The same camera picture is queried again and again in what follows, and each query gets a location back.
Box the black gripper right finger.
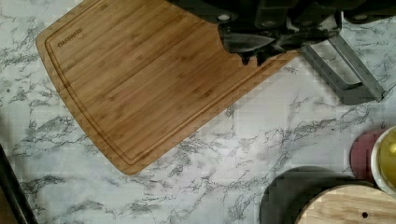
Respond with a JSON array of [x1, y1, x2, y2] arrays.
[[255, 26, 341, 66]]

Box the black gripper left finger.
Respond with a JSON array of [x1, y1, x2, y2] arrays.
[[218, 24, 276, 66]]

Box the bamboo cutting board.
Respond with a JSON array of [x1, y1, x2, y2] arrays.
[[36, 0, 297, 175]]

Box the maroon round coaster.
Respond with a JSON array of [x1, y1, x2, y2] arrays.
[[349, 129, 385, 183]]

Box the dark round pot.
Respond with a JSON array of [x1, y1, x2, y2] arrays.
[[260, 166, 373, 224]]

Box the white bowl yellow contents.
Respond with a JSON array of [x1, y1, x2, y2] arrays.
[[371, 126, 396, 197]]

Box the round wooden lid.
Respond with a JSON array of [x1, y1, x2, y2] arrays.
[[294, 185, 396, 224]]

